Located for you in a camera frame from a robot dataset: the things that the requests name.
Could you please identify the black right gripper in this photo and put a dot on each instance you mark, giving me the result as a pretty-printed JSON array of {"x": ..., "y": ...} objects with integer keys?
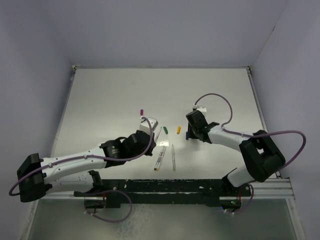
[{"x": 191, "y": 134}]

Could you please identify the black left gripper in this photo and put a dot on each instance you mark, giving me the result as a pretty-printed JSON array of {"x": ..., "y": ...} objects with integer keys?
[{"x": 150, "y": 153}]

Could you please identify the red marker pen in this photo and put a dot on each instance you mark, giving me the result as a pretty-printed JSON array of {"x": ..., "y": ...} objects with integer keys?
[{"x": 158, "y": 134}]

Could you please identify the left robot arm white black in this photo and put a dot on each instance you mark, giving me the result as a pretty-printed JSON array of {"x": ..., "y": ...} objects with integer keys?
[{"x": 38, "y": 177}]

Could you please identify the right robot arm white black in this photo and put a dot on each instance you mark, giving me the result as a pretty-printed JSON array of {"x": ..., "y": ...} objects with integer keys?
[{"x": 262, "y": 158}]

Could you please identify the yellow marker pen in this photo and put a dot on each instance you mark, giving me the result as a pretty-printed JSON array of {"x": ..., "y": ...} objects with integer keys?
[{"x": 160, "y": 158}]

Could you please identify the blue marker pen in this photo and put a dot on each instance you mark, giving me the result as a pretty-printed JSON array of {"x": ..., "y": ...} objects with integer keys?
[{"x": 156, "y": 163}]

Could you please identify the green pen cap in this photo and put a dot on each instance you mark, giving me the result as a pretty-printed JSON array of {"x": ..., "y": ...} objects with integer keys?
[{"x": 165, "y": 130}]

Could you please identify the green marker pen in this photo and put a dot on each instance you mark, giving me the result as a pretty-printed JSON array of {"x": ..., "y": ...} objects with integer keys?
[{"x": 173, "y": 158}]

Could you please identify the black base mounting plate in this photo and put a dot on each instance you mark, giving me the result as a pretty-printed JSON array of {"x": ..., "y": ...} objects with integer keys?
[{"x": 208, "y": 192}]

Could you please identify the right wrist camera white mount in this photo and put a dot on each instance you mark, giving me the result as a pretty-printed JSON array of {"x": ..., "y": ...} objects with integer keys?
[{"x": 200, "y": 108}]

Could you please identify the aluminium rail right table edge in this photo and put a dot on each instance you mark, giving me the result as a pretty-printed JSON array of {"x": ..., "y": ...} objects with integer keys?
[{"x": 261, "y": 116}]

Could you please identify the aluminium rail front edge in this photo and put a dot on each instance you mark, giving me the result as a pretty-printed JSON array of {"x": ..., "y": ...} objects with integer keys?
[{"x": 273, "y": 189}]

